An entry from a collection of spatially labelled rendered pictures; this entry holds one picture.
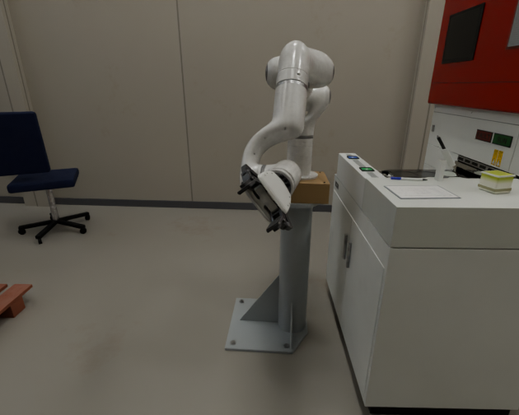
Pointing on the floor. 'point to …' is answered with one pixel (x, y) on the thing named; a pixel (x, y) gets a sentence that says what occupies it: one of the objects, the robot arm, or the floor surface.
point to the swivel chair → (25, 163)
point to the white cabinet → (432, 319)
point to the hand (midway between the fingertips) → (259, 207)
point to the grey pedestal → (278, 296)
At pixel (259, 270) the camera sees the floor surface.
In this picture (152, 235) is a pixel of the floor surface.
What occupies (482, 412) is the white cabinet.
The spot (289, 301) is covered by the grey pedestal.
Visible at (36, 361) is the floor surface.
